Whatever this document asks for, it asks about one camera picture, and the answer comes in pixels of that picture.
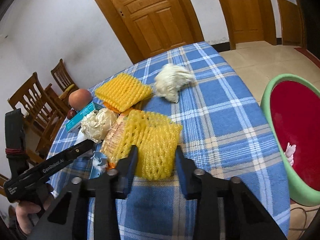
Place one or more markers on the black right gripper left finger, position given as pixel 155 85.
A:
pixel 126 168

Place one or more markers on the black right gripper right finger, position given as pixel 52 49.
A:
pixel 190 186

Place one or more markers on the yellow foam fruit net front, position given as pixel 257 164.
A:
pixel 156 137

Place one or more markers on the yellow foam fruit net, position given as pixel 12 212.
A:
pixel 123 91
pixel 156 137

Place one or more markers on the cream paper ball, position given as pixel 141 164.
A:
pixel 96 125

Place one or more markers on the white fluffy tissue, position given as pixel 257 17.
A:
pixel 170 80

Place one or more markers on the person's left hand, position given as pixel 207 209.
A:
pixel 24 209

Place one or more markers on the orange snack wrapper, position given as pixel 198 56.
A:
pixel 112 139

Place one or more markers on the teal white cardboard box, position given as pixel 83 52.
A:
pixel 75 122

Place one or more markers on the wooden chair near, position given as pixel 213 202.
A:
pixel 42 115

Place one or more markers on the wooden chair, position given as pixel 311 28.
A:
pixel 66 84
pixel 42 115

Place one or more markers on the dark red jujube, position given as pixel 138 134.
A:
pixel 71 114

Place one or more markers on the yellow foam fruit net back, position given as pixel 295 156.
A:
pixel 123 91

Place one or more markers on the blue plaid tablecloth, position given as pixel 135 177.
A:
pixel 224 131

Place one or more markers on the red apple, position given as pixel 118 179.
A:
pixel 79 99

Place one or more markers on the wooden chair far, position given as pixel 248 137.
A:
pixel 66 84

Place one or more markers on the green red watermelon bin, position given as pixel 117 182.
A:
pixel 291 107

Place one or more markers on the wooden door left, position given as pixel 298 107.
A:
pixel 146 28

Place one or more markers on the small wooden cabinet door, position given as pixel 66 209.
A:
pixel 291 23

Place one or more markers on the wooden door right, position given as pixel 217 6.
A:
pixel 249 21

